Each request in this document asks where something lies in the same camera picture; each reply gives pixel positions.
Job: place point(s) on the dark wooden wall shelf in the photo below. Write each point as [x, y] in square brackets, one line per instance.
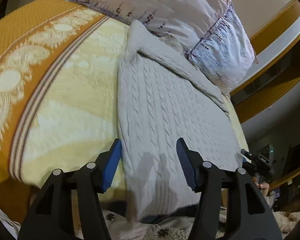
[277, 46]

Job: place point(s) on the yellow patterned bedspread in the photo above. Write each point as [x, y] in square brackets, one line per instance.
[58, 87]

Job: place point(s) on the person's right hand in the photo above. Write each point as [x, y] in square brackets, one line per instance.
[264, 187]

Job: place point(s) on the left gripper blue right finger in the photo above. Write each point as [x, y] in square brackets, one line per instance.
[248, 215]

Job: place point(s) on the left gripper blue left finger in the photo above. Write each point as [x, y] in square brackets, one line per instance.
[50, 215]

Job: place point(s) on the grey cable knit sweater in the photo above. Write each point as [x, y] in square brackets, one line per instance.
[162, 98]

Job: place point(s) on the floral blue pink pillow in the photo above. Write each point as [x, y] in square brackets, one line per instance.
[210, 32]

